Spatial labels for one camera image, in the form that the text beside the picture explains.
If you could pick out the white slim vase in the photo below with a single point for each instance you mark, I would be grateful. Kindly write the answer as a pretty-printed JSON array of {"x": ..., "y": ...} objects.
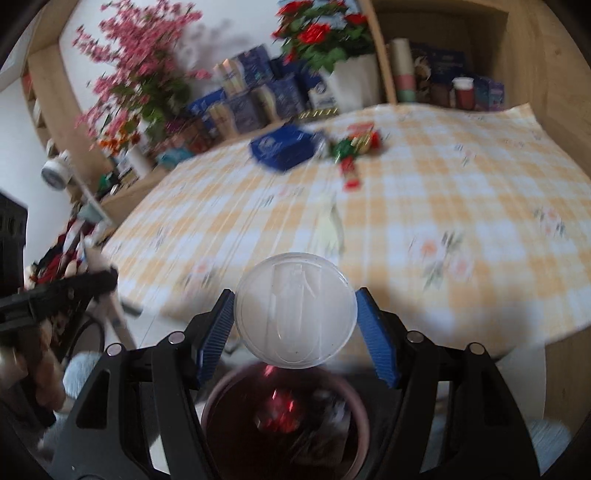
[{"x": 138, "y": 161}]

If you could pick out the orange flower bunch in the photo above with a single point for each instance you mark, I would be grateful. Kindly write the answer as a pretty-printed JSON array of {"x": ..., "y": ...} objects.
[{"x": 117, "y": 142}]

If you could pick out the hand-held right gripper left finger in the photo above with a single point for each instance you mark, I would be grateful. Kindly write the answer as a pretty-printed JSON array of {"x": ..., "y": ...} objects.
[{"x": 214, "y": 332}]

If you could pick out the purple printed box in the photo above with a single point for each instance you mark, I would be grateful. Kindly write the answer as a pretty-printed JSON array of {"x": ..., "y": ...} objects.
[{"x": 489, "y": 94}]

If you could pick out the dark blue picture book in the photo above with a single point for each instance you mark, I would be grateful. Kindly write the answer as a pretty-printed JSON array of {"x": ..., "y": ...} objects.
[{"x": 425, "y": 69}]

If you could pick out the checkered floral tablecloth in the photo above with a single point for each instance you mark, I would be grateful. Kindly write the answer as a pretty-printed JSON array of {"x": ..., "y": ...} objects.
[{"x": 415, "y": 207}]

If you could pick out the blue white carton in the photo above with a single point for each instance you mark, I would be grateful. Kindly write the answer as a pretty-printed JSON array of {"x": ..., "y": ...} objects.
[{"x": 323, "y": 94}]

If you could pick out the light blue fluffy robe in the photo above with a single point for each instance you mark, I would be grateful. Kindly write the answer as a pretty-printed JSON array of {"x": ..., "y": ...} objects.
[{"x": 549, "y": 443}]

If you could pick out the stack of pastel cups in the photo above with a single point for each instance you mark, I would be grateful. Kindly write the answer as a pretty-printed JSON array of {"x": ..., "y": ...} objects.
[{"x": 402, "y": 69}]

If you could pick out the white plastic fork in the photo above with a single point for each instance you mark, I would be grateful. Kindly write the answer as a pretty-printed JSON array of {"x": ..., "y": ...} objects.
[{"x": 330, "y": 221}]

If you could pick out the white square flower pot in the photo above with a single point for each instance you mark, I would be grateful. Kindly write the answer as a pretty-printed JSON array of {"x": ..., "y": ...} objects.
[{"x": 353, "y": 83}]

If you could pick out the red cup white lid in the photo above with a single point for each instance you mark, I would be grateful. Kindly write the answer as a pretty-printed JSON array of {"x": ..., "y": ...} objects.
[{"x": 463, "y": 94}]

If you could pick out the brown teal scalloped planter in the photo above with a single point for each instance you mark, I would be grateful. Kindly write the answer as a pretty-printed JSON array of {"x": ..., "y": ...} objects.
[{"x": 180, "y": 147}]

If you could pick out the pink blossom bouquet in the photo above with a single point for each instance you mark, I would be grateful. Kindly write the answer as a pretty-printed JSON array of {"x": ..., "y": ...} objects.
[{"x": 134, "y": 60}]

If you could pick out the dark red trash bin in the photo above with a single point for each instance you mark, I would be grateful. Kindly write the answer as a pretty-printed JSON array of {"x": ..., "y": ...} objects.
[{"x": 231, "y": 434}]

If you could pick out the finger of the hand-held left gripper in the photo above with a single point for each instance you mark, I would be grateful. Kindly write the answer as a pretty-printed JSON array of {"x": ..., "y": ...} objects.
[{"x": 78, "y": 285}]

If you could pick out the red snack wrapper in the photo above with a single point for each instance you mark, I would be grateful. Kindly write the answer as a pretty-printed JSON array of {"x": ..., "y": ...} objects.
[{"x": 364, "y": 136}]

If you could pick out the red white cloth pile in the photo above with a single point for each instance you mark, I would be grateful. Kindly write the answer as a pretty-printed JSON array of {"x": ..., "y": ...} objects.
[{"x": 60, "y": 254}]

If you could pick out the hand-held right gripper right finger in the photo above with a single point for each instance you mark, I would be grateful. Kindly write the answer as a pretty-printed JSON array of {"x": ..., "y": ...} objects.
[{"x": 378, "y": 337}]

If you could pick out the clear round plastic lid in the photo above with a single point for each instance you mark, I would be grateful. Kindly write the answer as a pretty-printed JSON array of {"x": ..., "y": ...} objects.
[{"x": 295, "y": 314}]

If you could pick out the white small fan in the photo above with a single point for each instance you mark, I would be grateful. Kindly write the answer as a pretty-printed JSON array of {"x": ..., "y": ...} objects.
[{"x": 55, "y": 170}]

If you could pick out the dark blue small box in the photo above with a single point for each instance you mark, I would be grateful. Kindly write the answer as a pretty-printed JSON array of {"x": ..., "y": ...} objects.
[{"x": 285, "y": 69}]

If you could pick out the red rose bouquet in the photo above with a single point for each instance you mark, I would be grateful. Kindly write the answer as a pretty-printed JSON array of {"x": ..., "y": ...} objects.
[{"x": 323, "y": 32}]

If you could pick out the green foil wrapper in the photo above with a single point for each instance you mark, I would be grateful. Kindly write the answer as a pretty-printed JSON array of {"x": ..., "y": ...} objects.
[{"x": 341, "y": 150}]

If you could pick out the blue printed box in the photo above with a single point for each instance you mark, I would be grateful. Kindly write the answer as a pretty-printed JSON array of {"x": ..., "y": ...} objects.
[{"x": 452, "y": 64}]

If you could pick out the person's left hand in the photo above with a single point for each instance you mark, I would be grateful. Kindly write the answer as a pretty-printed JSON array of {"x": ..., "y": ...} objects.
[{"x": 46, "y": 369}]

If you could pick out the brown jar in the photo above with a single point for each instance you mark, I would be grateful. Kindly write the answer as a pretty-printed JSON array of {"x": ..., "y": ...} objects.
[{"x": 441, "y": 94}]

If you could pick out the red strip wrapper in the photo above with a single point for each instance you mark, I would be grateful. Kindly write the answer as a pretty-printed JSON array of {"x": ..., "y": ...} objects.
[{"x": 351, "y": 174}]

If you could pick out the blue tissue packet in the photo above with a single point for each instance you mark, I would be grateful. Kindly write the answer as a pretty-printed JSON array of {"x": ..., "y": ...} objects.
[{"x": 284, "y": 147}]

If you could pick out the blue flat carton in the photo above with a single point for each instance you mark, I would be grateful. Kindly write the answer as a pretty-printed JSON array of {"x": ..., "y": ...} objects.
[{"x": 207, "y": 102}]

